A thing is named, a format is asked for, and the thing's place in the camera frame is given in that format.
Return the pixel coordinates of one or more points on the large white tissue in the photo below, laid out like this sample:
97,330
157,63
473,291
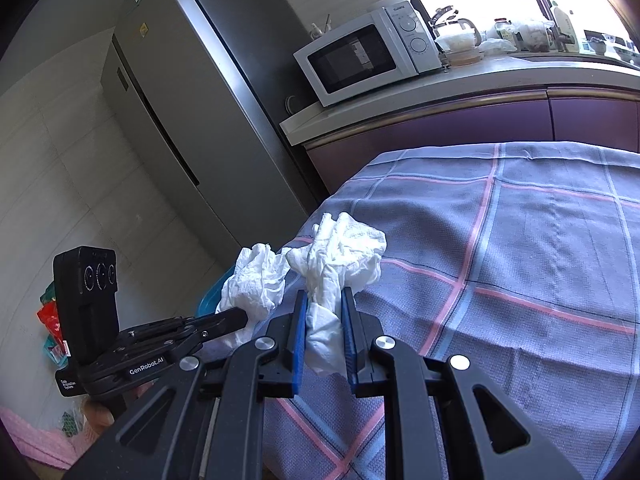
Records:
345,255

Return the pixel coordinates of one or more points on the small labelled jar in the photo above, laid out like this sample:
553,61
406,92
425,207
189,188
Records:
504,30

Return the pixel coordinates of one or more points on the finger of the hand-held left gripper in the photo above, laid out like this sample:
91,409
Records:
222,322

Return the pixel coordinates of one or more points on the red snack packet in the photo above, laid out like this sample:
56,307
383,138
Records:
47,320

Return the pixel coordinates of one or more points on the small white tissue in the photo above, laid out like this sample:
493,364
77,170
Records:
255,285

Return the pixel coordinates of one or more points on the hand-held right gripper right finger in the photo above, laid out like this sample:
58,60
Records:
348,340

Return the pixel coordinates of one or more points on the clear plastic food container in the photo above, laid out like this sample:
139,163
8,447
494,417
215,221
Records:
457,45

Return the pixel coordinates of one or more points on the large glass jar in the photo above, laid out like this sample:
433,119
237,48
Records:
534,35

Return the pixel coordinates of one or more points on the blue plastic basin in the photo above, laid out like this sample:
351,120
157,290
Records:
207,302

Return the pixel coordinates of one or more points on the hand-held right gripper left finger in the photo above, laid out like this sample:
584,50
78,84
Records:
300,340

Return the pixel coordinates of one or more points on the glass kettle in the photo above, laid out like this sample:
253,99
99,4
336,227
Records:
450,16

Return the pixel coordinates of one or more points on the kitchen counter with purple cabinets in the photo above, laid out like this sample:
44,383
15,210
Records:
450,115

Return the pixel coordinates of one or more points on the grey refrigerator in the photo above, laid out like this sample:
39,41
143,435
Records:
200,110

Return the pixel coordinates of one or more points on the pink cloth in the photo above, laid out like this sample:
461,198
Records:
30,435

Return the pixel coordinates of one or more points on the clear plastic bag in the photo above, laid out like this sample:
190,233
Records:
495,45

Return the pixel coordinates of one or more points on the dark ceramic bowl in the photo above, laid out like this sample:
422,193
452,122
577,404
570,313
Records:
596,42

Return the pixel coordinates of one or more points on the white microwave oven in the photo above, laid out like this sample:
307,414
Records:
350,60

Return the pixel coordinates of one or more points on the person's left hand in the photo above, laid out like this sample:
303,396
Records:
97,417

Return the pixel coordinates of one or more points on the white dish soap bottle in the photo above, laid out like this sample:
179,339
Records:
567,27

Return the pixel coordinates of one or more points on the patterned ceramic bowl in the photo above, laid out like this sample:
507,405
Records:
625,46

